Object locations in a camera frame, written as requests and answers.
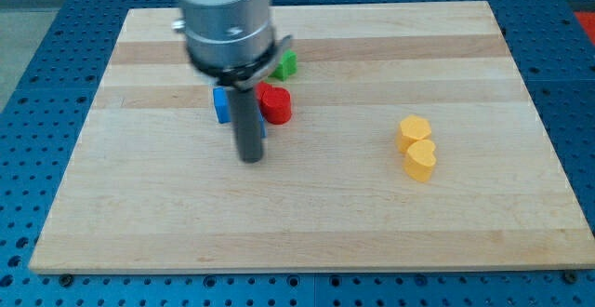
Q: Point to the yellow heart block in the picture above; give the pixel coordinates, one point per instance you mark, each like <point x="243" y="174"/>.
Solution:
<point x="420" y="160"/>

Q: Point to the red block behind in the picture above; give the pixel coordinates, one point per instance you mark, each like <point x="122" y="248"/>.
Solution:
<point x="260" y="89"/>

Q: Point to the yellow hexagon block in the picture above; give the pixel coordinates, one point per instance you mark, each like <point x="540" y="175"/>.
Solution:
<point x="410" y="130"/>

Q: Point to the red heart block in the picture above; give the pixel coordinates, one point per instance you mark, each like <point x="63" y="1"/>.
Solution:
<point x="276" y="105"/>

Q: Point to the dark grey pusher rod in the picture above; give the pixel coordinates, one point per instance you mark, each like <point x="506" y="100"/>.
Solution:
<point x="244" y="113"/>

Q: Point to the green block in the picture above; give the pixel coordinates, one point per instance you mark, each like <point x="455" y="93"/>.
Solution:
<point x="287" y="66"/>

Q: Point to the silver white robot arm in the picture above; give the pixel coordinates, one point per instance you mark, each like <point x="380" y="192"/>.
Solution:
<point x="234" y="42"/>

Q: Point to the blue block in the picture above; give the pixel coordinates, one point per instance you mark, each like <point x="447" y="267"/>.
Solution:
<point x="221" y="105"/>
<point x="263" y="131"/>

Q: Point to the wooden board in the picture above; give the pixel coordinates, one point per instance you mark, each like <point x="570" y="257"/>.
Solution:
<point x="154" y="184"/>

